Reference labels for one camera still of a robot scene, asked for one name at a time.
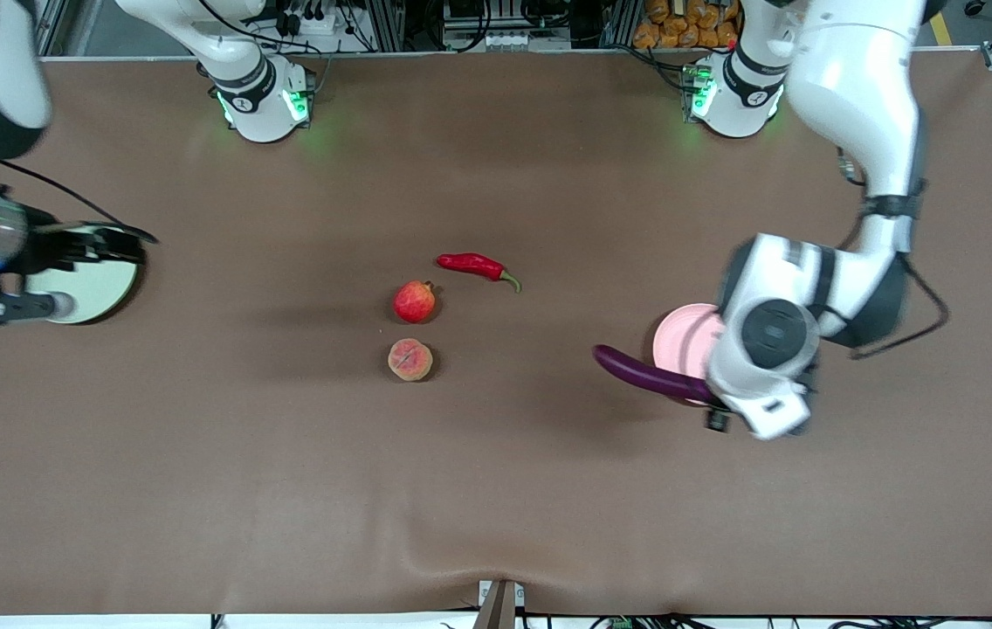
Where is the purple eggplant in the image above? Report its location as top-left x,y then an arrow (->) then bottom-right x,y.
593,344 -> 721,405

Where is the red chili pepper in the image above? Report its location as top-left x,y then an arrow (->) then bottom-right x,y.
437,252 -> 522,294

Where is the red round pomegranate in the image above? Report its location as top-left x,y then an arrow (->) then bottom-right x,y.
394,280 -> 437,324

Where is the peach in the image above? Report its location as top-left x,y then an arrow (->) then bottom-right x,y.
388,338 -> 434,383

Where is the pale green round plate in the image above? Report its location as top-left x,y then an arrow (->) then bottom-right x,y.
24,225 -> 141,325

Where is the pink round plate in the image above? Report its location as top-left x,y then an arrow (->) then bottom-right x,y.
652,303 -> 728,404

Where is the brown table cloth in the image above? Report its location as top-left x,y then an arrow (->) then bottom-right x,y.
0,51 -> 992,618

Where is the white power strip with plugs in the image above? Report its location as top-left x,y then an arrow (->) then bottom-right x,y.
256,0 -> 357,53

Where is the pile of orange round items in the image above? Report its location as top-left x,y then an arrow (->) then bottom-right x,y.
633,0 -> 741,50

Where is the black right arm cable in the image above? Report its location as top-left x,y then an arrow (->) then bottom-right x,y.
0,159 -> 158,244

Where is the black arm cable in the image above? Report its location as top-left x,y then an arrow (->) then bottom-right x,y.
837,149 -> 952,359
0,159 -> 158,244

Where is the black cable bundle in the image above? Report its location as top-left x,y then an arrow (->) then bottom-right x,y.
522,612 -> 992,629

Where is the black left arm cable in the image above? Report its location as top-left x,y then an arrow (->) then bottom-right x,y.
837,149 -> 952,359

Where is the aluminium frame post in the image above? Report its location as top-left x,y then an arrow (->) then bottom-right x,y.
365,0 -> 405,53
31,0 -> 78,57
601,0 -> 641,49

